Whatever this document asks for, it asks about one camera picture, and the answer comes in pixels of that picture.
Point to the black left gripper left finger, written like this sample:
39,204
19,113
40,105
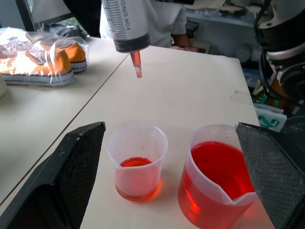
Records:
59,181

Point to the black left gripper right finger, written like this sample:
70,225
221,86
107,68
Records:
274,171

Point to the large clear plastic syringe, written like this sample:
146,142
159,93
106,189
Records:
128,26

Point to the large clear plastic measuring cup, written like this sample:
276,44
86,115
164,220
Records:
214,176

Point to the small clear plastic measuring cup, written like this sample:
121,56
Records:
137,164

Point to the person's bare hand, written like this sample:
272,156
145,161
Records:
184,41

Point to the white bag with green print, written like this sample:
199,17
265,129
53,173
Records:
270,120

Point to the orange canvas sneaker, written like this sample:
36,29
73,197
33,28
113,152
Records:
76,56
35,69

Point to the clear plastic shoe bag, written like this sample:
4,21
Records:
45,47

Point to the dark grey cloth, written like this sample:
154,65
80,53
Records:
64,29

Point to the person in white shirt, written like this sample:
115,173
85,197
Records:
164,21

